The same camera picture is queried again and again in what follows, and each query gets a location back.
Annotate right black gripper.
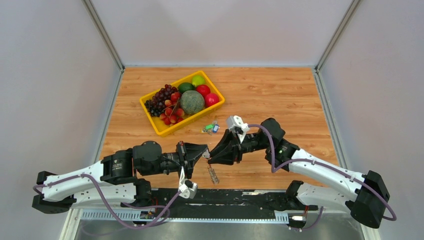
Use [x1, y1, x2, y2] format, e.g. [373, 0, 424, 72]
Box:
[206, 129, 272, 166]

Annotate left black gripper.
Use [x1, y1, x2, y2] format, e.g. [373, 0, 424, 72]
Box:
[141, 141, 208, 181]

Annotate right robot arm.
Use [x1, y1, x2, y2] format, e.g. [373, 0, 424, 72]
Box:
[207, 115, 397, 229]

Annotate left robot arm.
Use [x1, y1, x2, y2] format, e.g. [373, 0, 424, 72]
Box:
[32, 141, 208, 214]

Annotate keys with coloured tags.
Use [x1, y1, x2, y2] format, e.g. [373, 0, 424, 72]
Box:
[201, 119, 220, 135]

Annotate red cherry cluster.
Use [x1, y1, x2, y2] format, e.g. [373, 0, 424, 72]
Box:
[159, 91, 185, 126]

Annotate green netted melon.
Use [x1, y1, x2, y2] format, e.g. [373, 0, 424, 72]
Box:
[180, 90, 205, 115]

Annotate pink red ball fruit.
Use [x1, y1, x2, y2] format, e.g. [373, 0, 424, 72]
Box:
[204, 93, 220, 108]

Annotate dark purple grape bunch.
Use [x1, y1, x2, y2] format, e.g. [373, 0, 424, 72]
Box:
[144, 84, 181, 117]

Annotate red apple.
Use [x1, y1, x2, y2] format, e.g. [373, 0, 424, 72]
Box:
[195, 84, 211, 98]

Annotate dark green avocado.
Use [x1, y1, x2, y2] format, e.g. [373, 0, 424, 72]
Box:
[178, 82, 196, 94]

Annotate light green lime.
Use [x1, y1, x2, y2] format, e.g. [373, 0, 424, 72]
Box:
[191, 75, 206, 88]

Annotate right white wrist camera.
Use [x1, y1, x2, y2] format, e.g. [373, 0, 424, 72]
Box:
[226, 115, 250, 143]

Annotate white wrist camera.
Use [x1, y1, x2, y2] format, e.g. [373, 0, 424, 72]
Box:
[226, 115, 250, 143]
[178, 167, 198, 199]

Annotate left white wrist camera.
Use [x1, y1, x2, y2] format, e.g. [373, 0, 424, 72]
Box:
[178, 167, 198, 199]

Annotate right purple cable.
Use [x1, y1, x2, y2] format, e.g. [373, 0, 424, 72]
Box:
[247, 124, 397, 222]

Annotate purple cable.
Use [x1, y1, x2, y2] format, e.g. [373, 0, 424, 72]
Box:
[32, 173, 183, 231]
[247, 124, 397, 222]

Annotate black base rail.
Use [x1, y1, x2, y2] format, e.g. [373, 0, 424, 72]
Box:
[71, 186, 369, 229]

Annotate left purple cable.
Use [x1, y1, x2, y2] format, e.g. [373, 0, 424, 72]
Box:
[32, 173, 183, 231]

